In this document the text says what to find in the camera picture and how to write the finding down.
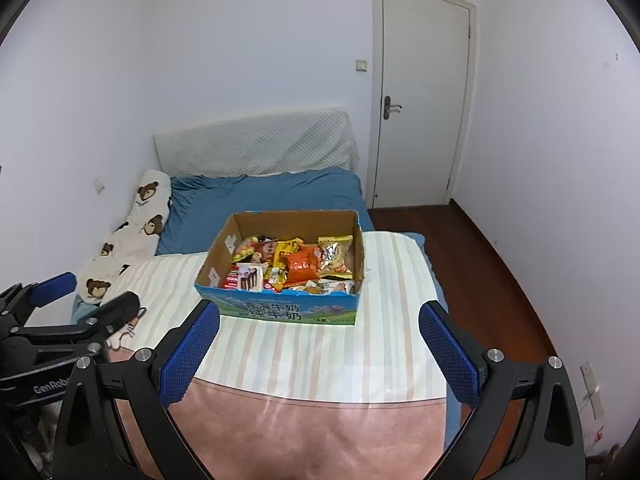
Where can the white wall socket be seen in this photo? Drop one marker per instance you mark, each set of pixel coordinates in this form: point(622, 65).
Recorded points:
point(590, 385)

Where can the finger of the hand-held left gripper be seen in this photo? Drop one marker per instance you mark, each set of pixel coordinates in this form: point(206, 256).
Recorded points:
point(117, 312)
point(50, 287)

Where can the orange snack packet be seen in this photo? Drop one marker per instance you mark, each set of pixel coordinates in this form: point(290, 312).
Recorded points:
point(302, 262)

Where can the white door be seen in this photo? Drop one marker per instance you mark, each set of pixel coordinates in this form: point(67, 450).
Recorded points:
point(425, 85)
point(374, 85)

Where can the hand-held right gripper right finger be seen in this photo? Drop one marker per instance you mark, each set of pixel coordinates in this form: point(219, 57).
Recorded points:
point(450, 355)

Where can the pile of assorted snacks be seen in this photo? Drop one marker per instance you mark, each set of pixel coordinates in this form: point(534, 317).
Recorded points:
point(250, 255)

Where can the white quilted headboard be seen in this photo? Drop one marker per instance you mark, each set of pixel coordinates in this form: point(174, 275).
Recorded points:
point(250, 145)

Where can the white bear print pillow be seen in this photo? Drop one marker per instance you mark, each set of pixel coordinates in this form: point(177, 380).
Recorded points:
point(145, 210)

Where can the blue printed cardboard box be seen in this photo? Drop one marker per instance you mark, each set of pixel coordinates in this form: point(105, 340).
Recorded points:
point(280, 310)

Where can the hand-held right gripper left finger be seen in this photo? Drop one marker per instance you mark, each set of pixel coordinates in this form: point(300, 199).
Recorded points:
point(190, 350)

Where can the white light switch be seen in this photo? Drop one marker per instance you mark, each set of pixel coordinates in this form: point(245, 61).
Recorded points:
point(361, 65)

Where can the striped pink bed blanket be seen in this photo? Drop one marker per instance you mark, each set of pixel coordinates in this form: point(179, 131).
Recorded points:
point(310, 355)

